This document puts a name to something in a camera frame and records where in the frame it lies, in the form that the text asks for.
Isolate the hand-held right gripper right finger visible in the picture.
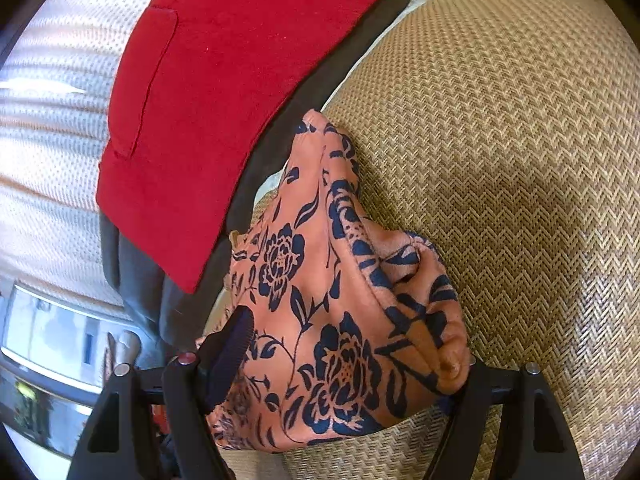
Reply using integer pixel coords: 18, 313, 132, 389
422, 355, 584, 480

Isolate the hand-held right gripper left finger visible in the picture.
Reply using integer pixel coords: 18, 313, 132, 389
67, 305, 256, 480

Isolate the pink floral blouse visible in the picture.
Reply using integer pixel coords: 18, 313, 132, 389
196, 109, 473, 456

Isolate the black leather sofa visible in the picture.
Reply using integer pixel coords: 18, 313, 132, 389
97, 0, 420, 376

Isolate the white appliance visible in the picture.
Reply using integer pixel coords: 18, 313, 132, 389
0, 282, 151, 461

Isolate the woven straw mat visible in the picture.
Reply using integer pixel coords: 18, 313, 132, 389
200, 0, 637, 480

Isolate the red knitted cloth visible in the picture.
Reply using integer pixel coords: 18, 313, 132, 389
95, 0, 408, 295

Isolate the white dotted cloth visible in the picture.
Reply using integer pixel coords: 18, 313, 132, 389
0, 0, 182, 311

